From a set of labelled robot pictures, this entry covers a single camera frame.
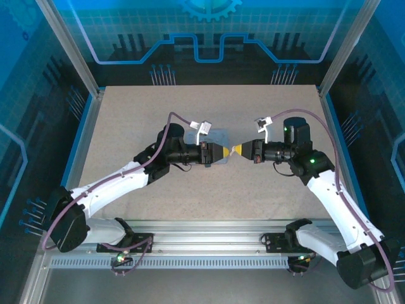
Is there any blue-grey printed tin box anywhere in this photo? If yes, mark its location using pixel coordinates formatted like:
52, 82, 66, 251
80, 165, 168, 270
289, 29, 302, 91
185, 127, 231, 166

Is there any aluminium extrusion mounting beam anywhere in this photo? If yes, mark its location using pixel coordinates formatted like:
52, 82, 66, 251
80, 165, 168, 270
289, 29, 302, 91
40, 217, 349, 256

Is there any circuit board with green light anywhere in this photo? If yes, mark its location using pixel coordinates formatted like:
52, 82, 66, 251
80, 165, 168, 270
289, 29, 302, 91
110, 251, 134, 267
289, 253, 313, 267

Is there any grey metal front plate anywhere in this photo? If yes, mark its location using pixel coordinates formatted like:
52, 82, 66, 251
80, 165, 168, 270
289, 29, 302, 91
39, 268, 380, 304

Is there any thin black right gripper cable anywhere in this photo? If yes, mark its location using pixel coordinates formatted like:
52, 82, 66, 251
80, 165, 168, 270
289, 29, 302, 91
272, 160, 297, 177

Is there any long purple right arm cable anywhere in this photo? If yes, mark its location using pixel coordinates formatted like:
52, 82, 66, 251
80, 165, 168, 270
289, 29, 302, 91
271, 108, 398, 292

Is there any long purple arm cable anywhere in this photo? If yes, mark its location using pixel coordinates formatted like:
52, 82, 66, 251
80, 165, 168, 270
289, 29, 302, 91
42, 111, 194, 253
271, 108, 398, 292

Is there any aluminium side rail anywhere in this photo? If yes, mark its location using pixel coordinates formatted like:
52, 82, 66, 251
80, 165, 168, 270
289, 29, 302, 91
317, 88, 370, 221
58, 90, 106, 222

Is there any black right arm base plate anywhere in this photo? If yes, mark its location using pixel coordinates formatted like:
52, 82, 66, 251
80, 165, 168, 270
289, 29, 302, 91
261, 232, 317, 254

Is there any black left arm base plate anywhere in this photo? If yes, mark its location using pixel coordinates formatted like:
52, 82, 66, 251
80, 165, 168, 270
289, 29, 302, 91
96, 232, 155, 254

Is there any slotted grey cable duct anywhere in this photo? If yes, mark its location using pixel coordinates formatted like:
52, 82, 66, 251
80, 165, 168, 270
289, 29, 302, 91
49, 256, 290, 270

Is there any long purple left arm cable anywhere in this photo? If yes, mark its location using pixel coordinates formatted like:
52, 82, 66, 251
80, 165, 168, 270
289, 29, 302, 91
42, 111, 194, 253

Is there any short purple base cable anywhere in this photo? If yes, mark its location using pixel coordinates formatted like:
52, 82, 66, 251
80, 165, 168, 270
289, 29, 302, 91
109, 236, 156, 277
289, 251, 323, 277

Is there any aluminium frame post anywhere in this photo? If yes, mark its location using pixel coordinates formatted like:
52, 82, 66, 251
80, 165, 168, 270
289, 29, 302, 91
318, 0, 382, 98
34, 0, 106, 98

